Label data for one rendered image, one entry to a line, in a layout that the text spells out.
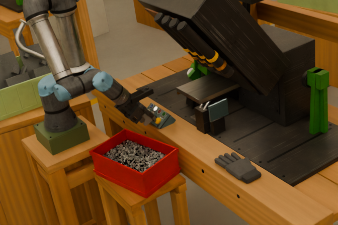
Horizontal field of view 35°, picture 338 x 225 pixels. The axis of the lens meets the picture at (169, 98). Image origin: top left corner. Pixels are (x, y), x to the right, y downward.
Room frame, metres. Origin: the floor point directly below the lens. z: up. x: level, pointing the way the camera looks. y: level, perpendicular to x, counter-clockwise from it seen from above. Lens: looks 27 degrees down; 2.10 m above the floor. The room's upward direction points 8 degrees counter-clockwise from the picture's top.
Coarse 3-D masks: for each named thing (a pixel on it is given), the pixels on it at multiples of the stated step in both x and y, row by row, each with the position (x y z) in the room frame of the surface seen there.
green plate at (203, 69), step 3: (195, 60) 2.14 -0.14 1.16; (195, 63) 2.15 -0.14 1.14; (198, 63) 2.15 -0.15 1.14; (195, 66) 2.15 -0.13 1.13; (198, 66) 2.15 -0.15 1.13; (201, 66) 2.13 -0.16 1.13; (195, 69) 2.15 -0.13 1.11; (198, 69) 2.16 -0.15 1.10; (201, 69) 2.13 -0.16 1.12; (204, 69) 2.11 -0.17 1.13; (207, 69) 2.09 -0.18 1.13; (204, 72) 2.11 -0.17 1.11; (207, 72) 2.10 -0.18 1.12; (210, 72) 2.11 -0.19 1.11
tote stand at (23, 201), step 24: (24, 120) 2.53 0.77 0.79; (0, 144) 2.48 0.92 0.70; (0, 168) 2.47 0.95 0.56; (24, 168) 2.51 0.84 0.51; (72, 168) 2.59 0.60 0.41; (0, 192) 2.45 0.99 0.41; (24, 192) 2.49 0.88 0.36; (72, 192) 2.58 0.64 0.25; (0, 216) 2.44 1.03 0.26; (24, 216) 2.48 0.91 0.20
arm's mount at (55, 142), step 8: (80, 120) 2.17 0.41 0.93; (40, 128) 2.16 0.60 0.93; (72, 128) 2.11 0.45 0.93; (80, 128) 2.12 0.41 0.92; (40, 136) 2.13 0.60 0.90; (48, 136) 2.07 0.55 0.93; (56, 136) 2.06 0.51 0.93; (64, 136) 2.07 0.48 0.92; (72, 136) 2.09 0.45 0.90; (80, 136) 2.11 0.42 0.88; (88, 136) 2.13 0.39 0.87; (48, 144) 2.05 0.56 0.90; (56, 144) 2.05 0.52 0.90; (64, 144) 2.07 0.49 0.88; (72, 144) 2.09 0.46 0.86; (56, 152) 2.05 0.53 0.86
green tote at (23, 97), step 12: (24, 84) 2.64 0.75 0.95; (36, 84) 2.67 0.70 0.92; (0, 96) 2.58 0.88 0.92; (12, 96) 2.61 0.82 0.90; (24, 96) 2.63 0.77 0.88; (36, 96) 2.66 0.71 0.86; (0, 108) 2.57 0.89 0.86; (12, 108) 2.60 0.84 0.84; (24, 108) 2.62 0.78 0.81; (0, 120) 2.56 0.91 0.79
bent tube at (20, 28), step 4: (20, 20) 2.98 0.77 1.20; (20, 24) 2.99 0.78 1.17; (24, 24) 2.98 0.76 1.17; (28, 24) 2.99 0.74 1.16; (20, 28) 2.97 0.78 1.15; (16, 32) 2.96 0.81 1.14; (20, 32) 2.96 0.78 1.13; (16, 36) 2.94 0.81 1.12; (20, 36) 2.95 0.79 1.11; (16, 40) 2.93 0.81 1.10; (20, 40) 2.94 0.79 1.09; (16, 44) 2.93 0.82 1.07; (20, 44) 2.92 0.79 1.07; (20, 48) 2.92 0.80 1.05; (24, 48) 2.92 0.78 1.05; (24, 52) 2.92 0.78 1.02; (28, 52) 2.92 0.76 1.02; (32, 52) 2.92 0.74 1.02; (36, 52) 2.93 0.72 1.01; (36, 56) 2.92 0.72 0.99; (40, 56) 2.93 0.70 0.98; (44, 60) 2.93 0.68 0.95
